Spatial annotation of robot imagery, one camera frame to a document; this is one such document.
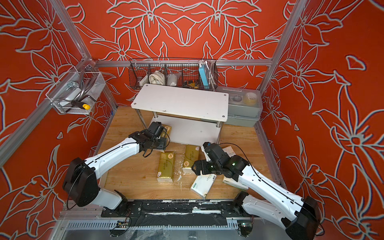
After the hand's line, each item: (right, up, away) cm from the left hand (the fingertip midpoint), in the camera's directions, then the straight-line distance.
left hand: (161, 141), depth 86 cm
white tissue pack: (+40, -20, -9) cm, 46 cm away
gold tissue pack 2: (+18, -8, -1) cm, 20 cm away
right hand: (+20, -11, -13) cm, 27 cm away
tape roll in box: (+55, +26, +6) cm, 62 cm away
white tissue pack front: (+24, -21, -9) cm, 33 cm away
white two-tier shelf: (+16, +15, -16) cm, 27 cm away
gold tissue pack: (+4, -13, -5) cm, 15 cm away
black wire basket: (+14, +44, +11) cm, 48 cm away
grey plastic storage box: (+53, +22, +9) cm, 58 cm away
